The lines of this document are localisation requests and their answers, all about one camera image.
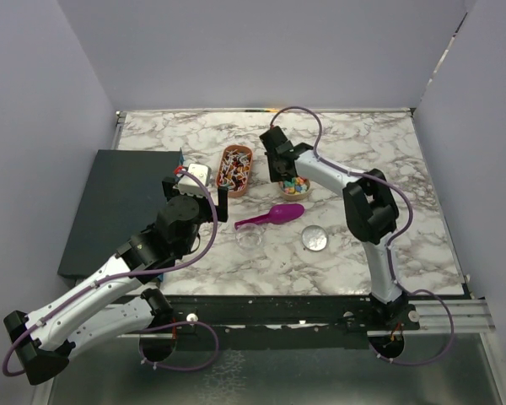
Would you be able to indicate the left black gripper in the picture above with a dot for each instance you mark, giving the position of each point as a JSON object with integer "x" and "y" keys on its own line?
{"x": 171, "y": 194}

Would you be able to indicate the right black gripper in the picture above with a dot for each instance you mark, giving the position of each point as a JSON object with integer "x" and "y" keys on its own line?
{"x": 274, "y": 177}

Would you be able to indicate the tan tray of star candies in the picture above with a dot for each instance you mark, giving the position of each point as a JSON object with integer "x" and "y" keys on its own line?
{"x": 295, "y": 190}

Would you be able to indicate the clear glass jar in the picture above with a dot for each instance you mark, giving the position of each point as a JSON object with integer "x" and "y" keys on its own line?
{"x": 249, "y": 236}

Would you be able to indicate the pink tray of lollipops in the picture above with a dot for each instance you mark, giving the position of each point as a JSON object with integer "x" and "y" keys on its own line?
{"x": 234, "y": 170}

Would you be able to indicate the purple plastic scoop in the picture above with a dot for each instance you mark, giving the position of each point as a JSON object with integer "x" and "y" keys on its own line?
{"x": 278, "y": 214}

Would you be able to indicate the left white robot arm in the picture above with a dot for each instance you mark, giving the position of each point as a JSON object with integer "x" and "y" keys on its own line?
{"x": 114, "y": 300}

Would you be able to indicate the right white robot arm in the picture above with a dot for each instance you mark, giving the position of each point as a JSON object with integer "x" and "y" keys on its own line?
{"x": 371, "y": 212}

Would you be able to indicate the silver jar lid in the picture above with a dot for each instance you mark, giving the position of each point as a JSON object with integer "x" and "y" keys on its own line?
{"x": 314, "y": 238}

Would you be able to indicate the dark blue box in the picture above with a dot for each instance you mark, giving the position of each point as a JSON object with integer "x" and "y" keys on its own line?
{"x": 121, "y": 197}

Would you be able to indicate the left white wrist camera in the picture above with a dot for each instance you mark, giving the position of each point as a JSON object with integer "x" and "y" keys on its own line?
{"x": 197, "y": 182}

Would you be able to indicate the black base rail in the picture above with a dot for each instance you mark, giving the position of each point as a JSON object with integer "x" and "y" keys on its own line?
{"x": 247, "y": 322}

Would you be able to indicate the aluminium extrusion rail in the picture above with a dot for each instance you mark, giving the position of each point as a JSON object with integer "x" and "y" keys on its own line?
{"x": 468, "y": 316}

